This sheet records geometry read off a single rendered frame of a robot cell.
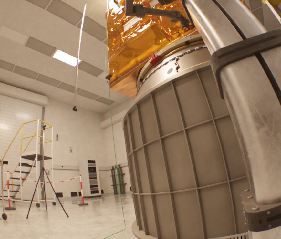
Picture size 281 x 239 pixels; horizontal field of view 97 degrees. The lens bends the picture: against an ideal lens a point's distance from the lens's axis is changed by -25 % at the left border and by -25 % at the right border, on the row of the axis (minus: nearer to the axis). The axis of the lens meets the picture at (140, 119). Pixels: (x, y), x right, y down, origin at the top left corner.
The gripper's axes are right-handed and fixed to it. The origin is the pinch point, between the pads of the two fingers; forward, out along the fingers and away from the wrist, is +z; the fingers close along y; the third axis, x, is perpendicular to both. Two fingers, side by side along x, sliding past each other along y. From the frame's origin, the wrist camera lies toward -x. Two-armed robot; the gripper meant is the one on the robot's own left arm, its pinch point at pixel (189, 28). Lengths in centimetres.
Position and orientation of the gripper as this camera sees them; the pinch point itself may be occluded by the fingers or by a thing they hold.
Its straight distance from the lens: 173.5
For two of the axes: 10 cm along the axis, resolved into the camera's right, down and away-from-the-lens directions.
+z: 6.4, 1.9, 7.4
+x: 1.5, 9.2, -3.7
